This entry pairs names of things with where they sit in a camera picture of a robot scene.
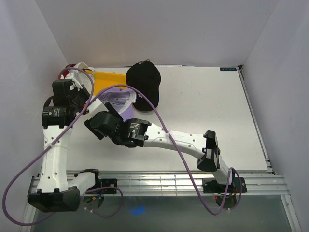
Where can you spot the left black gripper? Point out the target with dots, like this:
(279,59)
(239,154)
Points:
(82,91)

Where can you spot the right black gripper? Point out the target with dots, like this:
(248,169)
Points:
(111,112)

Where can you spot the purple visor cap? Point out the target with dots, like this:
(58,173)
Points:
(121,100)

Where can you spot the black baseball cap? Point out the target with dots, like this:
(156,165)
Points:
(145,77)

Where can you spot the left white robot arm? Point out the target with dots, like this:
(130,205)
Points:
(54,193)

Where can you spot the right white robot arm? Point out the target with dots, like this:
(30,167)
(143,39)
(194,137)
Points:
(136,132)

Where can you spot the red baseball cap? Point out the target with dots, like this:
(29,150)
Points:
(66,72)

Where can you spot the white baseball cap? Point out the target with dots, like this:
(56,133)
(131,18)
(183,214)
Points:
(83,70)

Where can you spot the yellow plastic tray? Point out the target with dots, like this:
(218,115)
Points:
(105,79)

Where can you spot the blue table label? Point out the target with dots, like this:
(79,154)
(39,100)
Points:
(228,69)

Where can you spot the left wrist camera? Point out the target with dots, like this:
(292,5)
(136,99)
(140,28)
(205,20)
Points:
(75,77)

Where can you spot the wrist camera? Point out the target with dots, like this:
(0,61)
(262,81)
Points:
(96,107)
(75,77)

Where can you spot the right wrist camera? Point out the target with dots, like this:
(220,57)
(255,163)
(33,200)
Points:
(96,107)

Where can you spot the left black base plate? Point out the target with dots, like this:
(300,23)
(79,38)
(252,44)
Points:
(104,186)

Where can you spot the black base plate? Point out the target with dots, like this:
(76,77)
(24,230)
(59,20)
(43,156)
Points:
(212,186)
(104,186)

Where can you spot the aluminium frame rail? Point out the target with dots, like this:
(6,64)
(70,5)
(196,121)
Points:
(167,202)

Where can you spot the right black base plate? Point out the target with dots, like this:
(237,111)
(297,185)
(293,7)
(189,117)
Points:
(212,186)

